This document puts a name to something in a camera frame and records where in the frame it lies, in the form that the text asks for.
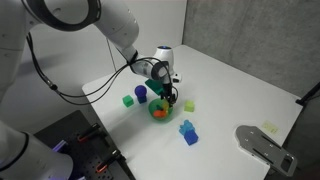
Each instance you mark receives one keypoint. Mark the yellow sticky note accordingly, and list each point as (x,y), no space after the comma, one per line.
(270,127)

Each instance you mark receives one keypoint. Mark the dark blue block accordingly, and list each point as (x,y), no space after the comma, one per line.
(142,99)

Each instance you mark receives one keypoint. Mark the black perforated base board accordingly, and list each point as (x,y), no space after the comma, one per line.
(80,150)

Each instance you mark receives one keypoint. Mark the green plastic bowl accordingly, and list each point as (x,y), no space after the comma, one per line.
(163,118)

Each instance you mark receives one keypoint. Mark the round yellow spiky toy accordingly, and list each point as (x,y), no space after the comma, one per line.
(165,106)

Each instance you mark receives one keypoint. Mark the orange toy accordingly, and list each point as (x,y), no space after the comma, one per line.
(160,114)

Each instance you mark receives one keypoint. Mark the small blue toy in bowl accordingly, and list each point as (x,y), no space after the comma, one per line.
(158,107)

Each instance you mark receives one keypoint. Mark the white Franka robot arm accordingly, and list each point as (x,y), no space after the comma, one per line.
(66,20)

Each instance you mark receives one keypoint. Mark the lime green cube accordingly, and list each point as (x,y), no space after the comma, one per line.
(189,106)

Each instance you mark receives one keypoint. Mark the light blue knobbly toy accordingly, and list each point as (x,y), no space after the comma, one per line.
(185,126)

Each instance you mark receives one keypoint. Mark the black orange clamp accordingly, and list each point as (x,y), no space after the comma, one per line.
(108,160)
(88,132)

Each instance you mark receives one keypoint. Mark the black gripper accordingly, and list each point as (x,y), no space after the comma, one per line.
(167,87)

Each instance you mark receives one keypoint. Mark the grey metal plate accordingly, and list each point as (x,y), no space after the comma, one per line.
(263,146)

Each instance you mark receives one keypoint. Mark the black stand pole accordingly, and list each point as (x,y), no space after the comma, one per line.
(308,95)

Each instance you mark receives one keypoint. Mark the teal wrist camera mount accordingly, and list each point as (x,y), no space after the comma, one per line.
(154,86)

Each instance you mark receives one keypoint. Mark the purple ball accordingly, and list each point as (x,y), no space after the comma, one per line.
(140,90)

